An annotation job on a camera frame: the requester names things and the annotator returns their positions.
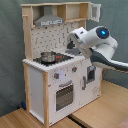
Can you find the red right stove knob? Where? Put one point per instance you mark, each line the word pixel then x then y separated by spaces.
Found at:
pixel 74 69

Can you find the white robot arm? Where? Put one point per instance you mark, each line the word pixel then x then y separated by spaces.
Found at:
pixel 99 46

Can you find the grey toy sink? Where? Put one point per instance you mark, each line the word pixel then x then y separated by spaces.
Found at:
pixel 75 51

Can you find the grey cabinet door handle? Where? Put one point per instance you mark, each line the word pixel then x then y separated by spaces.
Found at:
pixel 84 83

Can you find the red left stove knob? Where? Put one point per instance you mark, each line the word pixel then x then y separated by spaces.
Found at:
pixel 56 75

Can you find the red stove knob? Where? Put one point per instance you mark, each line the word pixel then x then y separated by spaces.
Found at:
pixel 56 75
pixel 74 69

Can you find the black toy faucet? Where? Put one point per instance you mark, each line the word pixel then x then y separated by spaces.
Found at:
pixel 70 45

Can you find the black toy stovetop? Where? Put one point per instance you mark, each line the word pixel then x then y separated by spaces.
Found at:
pixel 59 58

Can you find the grey range hood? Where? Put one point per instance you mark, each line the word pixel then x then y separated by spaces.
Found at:
pixel 43 16

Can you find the wooden toy kitchen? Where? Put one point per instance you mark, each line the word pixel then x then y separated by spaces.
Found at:
pixel 40 84

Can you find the white microwave door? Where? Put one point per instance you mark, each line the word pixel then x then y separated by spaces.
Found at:
pixel 94 11

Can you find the toy oven door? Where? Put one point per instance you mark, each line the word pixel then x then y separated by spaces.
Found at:
pixel 64 96

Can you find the small metal pot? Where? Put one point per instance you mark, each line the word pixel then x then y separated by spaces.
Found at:
pixel 48 56

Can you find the grey ice dispenser panel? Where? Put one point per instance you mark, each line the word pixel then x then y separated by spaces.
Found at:
pixel 91 73

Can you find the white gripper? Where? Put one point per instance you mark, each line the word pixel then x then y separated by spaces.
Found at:
pixel 84 40

